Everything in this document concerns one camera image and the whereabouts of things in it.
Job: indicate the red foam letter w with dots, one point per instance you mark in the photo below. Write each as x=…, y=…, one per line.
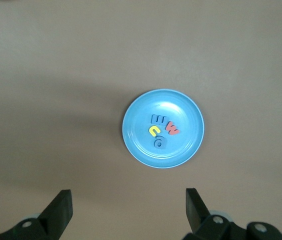
x=172, y=128

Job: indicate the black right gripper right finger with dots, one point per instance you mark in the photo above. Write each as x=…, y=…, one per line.
x=198, y=212

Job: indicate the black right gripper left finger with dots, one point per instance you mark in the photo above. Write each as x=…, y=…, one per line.
x=56, y=215

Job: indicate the yellow foam letter u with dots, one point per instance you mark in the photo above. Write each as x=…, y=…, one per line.
x=154, y=130

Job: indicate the blue foam letter m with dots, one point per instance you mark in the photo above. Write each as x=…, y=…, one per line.
x=158, y=119

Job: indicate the blue foam letter a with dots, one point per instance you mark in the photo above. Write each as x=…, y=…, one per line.
x=160, y=141

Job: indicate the blue plate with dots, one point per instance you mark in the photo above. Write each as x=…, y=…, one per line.
x=181, y=147

